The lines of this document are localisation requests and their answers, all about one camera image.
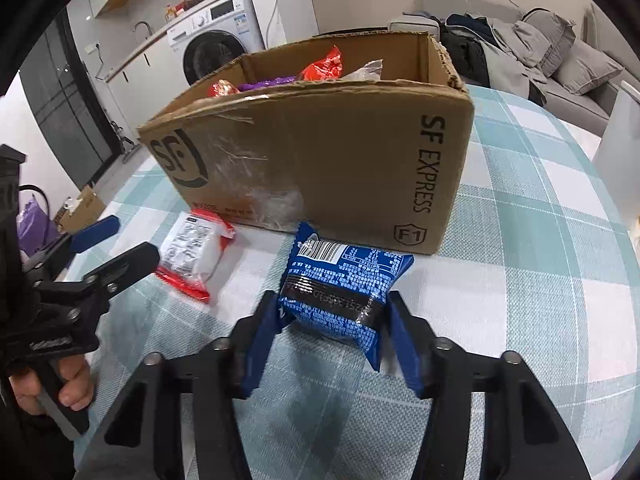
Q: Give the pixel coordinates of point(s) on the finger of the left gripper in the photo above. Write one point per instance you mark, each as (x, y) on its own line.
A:
(95, 290)
(49, 262)

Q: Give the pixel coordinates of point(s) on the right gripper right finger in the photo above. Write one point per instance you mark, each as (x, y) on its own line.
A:
(524, 434)

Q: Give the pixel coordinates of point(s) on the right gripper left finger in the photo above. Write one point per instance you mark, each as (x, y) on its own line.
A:
(140, 435)

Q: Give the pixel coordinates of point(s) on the white red snack pack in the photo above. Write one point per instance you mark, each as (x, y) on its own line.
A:
(191, 252)

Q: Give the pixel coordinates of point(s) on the blue oreo snack pack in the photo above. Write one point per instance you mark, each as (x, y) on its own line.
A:
(340, 290)

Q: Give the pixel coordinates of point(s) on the purple bag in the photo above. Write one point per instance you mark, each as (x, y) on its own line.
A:
(35, 229)

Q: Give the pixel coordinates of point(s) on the small cardboard box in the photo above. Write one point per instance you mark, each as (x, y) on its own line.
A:
(79, 212)

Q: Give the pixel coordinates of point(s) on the teal plaid tablecloth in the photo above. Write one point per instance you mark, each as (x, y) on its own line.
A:
(534, 260)

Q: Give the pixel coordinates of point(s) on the red oreo snack pack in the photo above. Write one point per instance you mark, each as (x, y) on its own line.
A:
(222, 88)

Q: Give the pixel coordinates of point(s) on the purple zigzag snack packet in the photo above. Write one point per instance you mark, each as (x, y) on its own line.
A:
(267, 83)

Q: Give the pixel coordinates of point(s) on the white cylindrical bin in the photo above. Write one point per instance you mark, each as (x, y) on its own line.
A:
(618, 155)

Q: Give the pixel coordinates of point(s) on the white washing machine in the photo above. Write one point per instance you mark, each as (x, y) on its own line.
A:
(213, 36)

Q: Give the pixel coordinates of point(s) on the brown SF cardboard box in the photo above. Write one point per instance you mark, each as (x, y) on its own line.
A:
(374, 158)

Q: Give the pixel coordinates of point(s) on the grey sofa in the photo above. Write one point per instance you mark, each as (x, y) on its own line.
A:
(590, 111)

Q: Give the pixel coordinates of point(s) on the red snack bag in box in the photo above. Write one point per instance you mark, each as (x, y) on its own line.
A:
(329, 67)

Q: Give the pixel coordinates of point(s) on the grey cushion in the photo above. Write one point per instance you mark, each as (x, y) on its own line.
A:
(585, 68)

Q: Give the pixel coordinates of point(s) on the grey jacket on sofa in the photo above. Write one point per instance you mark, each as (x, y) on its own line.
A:
(498, 55)

